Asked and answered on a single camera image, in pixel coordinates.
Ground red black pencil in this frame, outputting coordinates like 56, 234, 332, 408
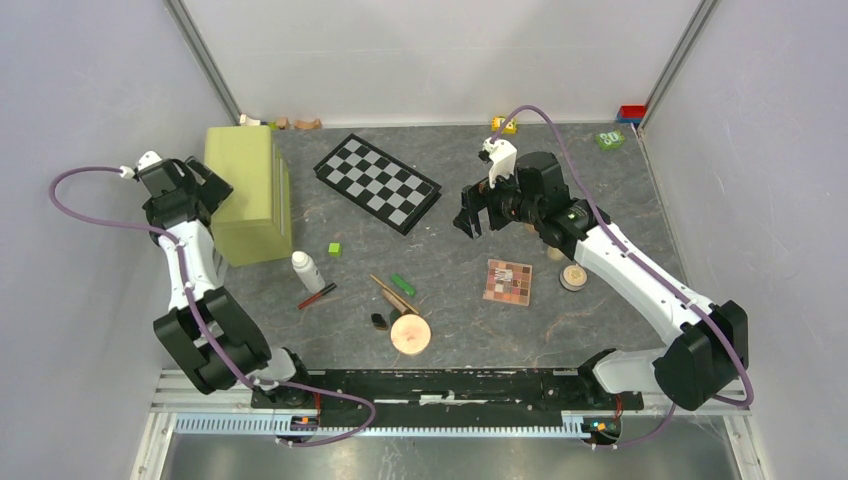
297, 282, 337, 310

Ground beige foundation bottle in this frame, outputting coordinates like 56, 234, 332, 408
546, 247, 566, 262

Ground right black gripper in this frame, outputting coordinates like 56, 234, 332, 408
453, 161, 542, 239

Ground green tube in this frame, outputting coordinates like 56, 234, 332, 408
390, 274, 417, 297

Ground round wooden disc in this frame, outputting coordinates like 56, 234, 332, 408
390, 314, 432, 356

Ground small green cube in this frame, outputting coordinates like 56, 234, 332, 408
328, 242, 342, 257

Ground wooden stick brush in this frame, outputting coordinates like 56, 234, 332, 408
369, 274, 420, 315

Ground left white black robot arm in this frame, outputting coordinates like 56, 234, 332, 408
135, 151, 314, 408

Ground eyeshadow palette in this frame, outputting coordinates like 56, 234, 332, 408
483, 259, 533, 306

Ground yellow toy block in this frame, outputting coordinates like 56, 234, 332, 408
491, 116, 517, 135

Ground wooden arch block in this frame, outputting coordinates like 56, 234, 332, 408
292, 118, 323, 130

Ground round powder jar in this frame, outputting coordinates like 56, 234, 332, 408
559, 264, 588, 292

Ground red blue blocks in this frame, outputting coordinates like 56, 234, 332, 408
616, 105, 646, 125

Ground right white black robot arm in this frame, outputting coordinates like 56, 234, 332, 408
454, 151, 748, 411

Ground white bottle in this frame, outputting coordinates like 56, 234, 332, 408
291, 251, 326, 294

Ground black white checkerboard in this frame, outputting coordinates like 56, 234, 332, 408
314, 134, 442, 235

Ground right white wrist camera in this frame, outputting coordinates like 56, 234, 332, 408
478, 138, 517, 188

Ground small black compact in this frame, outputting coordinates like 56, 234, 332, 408
370, 313, 390, 331

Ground green makeup organizer box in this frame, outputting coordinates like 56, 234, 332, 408
204, 126, 293, 266

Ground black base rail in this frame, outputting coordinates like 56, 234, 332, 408
251, 368, 644, 438

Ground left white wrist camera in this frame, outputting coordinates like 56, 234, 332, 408
118, 150, 163, 181

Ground white toy piece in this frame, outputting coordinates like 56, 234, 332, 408
238, 113, 264, 126

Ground green number block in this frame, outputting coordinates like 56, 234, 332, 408
595, 130, 626, 151

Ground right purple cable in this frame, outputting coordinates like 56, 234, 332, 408
493, 104, 757, 452

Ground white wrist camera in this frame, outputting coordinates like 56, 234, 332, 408
118, 150, 163, 181
478, 138, 517, 188

